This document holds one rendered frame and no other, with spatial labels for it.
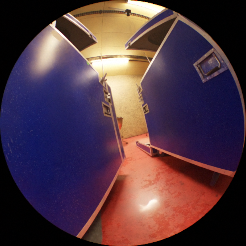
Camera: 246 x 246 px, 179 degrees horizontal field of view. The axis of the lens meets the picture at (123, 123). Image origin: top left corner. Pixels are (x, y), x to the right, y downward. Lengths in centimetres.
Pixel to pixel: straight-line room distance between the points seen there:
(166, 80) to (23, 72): 67
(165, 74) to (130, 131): 313
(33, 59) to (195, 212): 82
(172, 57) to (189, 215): 84
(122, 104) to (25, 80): 356
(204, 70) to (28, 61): 61
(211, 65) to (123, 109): 344
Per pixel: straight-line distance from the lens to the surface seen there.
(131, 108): 367
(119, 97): 374
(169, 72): 57
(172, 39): 58
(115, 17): 283
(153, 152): 111
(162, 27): 84
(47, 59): 32
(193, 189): 63
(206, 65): 45
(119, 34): 302
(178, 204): 55
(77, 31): 100
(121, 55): 341
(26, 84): 24
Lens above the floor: 48
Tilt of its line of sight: 4 degrees up
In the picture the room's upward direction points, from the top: 13 degrees counter-clockwise
